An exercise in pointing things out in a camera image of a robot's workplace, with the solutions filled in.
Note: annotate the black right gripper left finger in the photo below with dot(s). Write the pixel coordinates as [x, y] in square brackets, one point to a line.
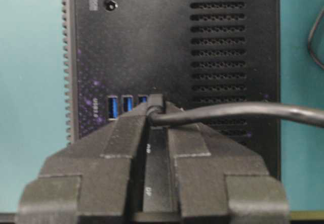
[98, 179]

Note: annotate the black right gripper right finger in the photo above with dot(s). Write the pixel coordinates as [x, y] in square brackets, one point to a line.
[218, 180]

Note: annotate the black mini PC box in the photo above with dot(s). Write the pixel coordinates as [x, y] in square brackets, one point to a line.
[214, 62]

